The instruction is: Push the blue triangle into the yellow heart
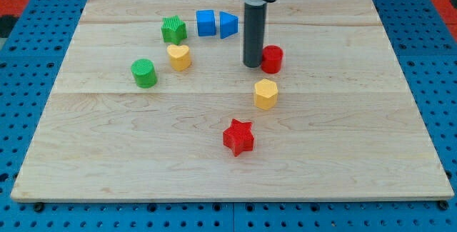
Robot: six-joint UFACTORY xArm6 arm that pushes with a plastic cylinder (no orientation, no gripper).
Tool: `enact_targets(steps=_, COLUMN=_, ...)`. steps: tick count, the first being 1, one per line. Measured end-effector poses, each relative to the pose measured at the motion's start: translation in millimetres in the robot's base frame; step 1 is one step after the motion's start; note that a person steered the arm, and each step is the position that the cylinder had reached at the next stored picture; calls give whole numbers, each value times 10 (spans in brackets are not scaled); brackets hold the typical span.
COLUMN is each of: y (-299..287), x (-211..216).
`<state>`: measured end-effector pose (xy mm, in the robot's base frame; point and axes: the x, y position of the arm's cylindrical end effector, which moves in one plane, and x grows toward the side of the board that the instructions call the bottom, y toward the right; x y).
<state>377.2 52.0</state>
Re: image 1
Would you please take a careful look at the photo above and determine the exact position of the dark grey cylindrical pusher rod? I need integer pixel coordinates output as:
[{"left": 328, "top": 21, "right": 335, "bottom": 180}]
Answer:
[{"left": 243, "top": 4, "right": 267, "bottom": 68}]

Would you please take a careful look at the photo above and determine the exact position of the blue triangle block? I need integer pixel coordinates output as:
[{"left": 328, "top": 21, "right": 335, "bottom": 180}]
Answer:
[{"left": 219, "top": 11, "right": 238, "bottom": 39}]

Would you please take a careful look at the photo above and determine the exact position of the yellow heart block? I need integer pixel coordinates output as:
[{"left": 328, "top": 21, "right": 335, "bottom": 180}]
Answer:
[{"left": 166, "top": 44, "right": 191, "bottom": 71}]

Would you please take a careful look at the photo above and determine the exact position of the red cylinder block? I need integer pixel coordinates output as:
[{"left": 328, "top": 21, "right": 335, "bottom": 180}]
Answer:
[{"left": 261, "top": 45, "right": 283, "bottom": 74}]

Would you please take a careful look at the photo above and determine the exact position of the blue cube block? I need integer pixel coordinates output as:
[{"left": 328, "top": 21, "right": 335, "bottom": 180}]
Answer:
[{"left": 196, "top": 10, "right": 216, "bottom": 36}]

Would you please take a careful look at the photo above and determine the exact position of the yellow hexagon block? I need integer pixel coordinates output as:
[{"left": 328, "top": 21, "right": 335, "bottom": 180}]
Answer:
[{"left": 253, "top": 79, "right": 278, "bottom": 110}]

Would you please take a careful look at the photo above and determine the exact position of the green star block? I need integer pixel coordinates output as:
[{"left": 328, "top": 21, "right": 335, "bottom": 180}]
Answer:
[{"left": 161, "top": 16, "right": 187, "bottom": 45}]

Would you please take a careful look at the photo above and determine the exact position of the green cylinder block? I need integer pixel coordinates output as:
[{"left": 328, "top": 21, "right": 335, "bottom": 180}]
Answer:
[{"left": 131, "top": 59, "right": 158, "bottom": 89}]

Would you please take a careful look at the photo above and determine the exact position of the red star block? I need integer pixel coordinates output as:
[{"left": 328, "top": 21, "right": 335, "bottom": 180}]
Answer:
[{"left": 223, "top": 119, "right": 255, "bottom": 157}]

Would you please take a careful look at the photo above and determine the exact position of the light wooden board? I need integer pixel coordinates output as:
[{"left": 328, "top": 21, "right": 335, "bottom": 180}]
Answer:
[{"left": 11, "top": 0, "right": 454, "bottom": 203}]

